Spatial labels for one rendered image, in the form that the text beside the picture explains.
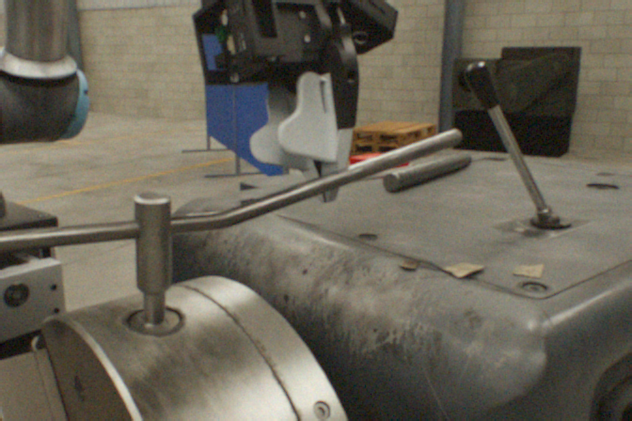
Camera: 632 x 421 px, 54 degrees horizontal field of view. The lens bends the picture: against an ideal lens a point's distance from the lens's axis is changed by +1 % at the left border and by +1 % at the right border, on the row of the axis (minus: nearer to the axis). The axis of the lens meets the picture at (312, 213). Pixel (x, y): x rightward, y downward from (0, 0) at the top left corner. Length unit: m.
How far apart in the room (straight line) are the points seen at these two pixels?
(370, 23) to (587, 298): 0.25
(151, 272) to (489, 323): 0.21
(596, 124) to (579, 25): 1.49
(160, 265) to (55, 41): 0.66
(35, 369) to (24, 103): 0.60
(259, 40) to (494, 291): 0.22
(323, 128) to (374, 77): 11.11
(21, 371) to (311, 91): 0.28
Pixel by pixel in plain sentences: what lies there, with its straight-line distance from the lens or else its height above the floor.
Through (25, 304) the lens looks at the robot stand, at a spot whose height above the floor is 1.07.
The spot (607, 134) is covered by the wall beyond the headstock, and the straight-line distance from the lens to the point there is 10.44.
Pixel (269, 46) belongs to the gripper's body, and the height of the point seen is 1.41.
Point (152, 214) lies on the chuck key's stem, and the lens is 0.39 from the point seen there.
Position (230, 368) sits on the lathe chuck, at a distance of 0.40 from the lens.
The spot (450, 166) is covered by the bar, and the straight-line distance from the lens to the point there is 0.82.
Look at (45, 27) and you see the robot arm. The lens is 1.01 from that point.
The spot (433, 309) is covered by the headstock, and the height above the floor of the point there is 1.24.
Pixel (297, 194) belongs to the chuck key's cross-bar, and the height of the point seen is 1.31.
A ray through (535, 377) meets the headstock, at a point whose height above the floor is 1.23.
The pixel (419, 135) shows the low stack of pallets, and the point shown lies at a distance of 8.60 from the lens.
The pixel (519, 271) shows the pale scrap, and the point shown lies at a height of 1.26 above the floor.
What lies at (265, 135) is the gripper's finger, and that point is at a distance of 0.46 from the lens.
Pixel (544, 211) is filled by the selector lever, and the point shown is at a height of 1.27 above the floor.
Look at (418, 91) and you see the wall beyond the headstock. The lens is 11.19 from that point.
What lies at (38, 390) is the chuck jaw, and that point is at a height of 1.18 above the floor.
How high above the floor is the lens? 1.41
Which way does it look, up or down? 14 degrees down
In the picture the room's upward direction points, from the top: straight up
